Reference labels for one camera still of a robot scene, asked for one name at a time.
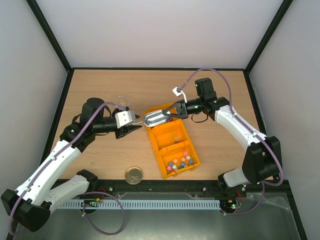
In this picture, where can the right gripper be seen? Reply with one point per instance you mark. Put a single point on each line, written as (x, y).
(183, 110)

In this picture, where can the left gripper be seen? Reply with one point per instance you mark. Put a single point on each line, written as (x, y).
(125, 130)

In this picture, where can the yellow lollipop bin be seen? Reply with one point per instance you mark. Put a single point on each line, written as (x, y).
(163, 106)

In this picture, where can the metal scoop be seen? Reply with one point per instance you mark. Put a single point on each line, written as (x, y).
(152, 119)

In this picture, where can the yellow star candy bin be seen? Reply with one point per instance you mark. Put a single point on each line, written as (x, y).
(177, 158)

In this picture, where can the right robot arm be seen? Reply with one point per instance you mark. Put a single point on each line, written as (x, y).
(262, 159)

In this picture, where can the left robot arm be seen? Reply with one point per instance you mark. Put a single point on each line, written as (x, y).
(32, 203)

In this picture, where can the clear glass jar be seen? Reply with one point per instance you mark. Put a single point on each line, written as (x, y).
(123, 101)

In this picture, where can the gold jar lid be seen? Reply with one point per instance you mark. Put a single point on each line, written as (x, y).
(133, 175)

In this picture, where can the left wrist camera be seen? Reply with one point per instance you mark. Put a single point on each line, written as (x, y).
(125, 118)

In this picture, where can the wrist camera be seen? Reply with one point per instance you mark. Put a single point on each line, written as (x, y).
(125, 118)
(179, 92)

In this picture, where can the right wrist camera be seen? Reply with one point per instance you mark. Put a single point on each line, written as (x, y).
(179, 92)

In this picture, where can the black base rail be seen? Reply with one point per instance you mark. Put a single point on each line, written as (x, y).
(195, 188)

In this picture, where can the grey slotted cable duct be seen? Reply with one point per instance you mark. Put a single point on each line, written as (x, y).
(108, 204)

